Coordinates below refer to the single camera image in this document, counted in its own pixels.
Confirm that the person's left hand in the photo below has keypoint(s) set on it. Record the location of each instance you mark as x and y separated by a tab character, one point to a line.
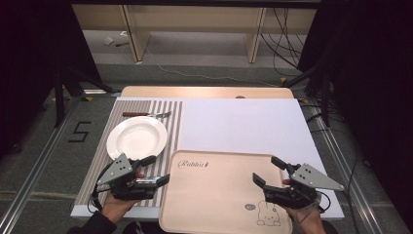
118	208

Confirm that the white paper scrap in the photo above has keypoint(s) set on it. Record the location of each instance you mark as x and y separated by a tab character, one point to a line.
108	40

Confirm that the grey striped placemat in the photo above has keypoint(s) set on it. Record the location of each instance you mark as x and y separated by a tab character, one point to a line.
97	169

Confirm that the white table cover board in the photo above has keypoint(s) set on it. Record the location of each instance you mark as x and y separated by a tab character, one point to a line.
240	126

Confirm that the beige tray with rabbit print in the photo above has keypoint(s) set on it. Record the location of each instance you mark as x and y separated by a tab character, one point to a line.
214	195

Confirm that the black pen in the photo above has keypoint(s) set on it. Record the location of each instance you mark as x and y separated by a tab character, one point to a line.
122	44

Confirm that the white round plate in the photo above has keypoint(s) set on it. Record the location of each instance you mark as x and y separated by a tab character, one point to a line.
136	138

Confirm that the aluminium floor rail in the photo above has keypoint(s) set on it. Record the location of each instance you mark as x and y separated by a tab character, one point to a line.
347	175
35	169

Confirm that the light wooden table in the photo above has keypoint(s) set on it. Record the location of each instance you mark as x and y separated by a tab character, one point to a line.
195	92

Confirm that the person's right hand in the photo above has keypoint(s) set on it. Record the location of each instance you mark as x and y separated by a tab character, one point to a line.
308	217

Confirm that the light wooden shelf frame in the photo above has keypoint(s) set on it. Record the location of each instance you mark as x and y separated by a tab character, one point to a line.
139	35

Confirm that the black curtain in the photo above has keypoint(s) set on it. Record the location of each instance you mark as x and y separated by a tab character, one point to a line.
32	65
373	81

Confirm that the black metal stand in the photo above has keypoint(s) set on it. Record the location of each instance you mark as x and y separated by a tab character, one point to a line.
325	97
59	97

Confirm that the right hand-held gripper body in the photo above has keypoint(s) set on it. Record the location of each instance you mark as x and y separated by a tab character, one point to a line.
307	178

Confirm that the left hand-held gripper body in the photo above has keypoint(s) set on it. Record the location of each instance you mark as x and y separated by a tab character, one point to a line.
118	170

